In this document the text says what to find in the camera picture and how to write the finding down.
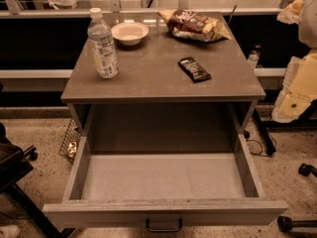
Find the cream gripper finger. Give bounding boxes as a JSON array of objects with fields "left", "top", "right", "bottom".
[{"left": 277, "top": 0, "right": 306, "bottom": 25}]

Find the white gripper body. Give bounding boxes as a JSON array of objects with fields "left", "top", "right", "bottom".
[{"left": 271, "top": 49, "right": 317, "bottom": 123}]

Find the clear plastic water bottle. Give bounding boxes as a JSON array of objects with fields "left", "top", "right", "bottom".
[{"left": 87, "top": 8, "right": 119, "bottom": 79}]

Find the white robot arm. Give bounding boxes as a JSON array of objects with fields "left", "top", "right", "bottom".
[{"left": 271, "top": 0, "right": 317, "bottom": 123}]

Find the small bottle on floor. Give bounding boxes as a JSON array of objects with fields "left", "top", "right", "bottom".
[{"left": 248, "top": 45, "right": 262, "bottom": 69}]

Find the grey cabinet with counter top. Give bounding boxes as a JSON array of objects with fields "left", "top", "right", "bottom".
[{"left": 61, "top": 13, "right": 264, "bottom": 154}]

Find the open grey top drawer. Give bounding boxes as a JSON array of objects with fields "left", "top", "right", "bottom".
[{"left": 44, "top": 134, "right": 287, "bottom": 228}]

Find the black chair caster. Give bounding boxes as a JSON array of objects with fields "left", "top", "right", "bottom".
[{"left": 298, "top": 164, "right": 317, "bottom": 178}]

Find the black snack bar wrapper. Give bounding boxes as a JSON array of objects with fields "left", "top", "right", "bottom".
[{"left": 178, "top": 57, "right": 212, "bottom": 83}]

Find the brown chip bag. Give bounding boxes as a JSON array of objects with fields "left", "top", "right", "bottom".
[{"left": 158, "top": 9, "right": 231, "bottom": 43}]

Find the black caster wheel leg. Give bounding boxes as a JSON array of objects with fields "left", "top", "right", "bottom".
[{"left": 277, "top": 216, "right": 317, "bottom": 232}]

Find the white ceramic bowl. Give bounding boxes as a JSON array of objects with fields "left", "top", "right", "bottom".
[{"left": 111, "top": 22, "right": 149, "bottom": 46}]

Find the black office chair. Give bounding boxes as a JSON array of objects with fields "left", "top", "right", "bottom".
[{"left": 0, "top": 123, "right": 74, "bottom": 238}]

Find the white shoe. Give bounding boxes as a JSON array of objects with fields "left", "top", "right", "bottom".
[{"left": 0, "top": 225, "right": 20, "bottom": 238}]

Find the black drawer handle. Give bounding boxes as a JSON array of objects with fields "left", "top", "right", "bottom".
[{"left": 146, "top": 218, "right": 183, "bottom": 233}]

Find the wire mesh basket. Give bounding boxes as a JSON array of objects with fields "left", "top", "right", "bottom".
[{"left": 58, "top": 120, "right": 80, "bottom": 163}]

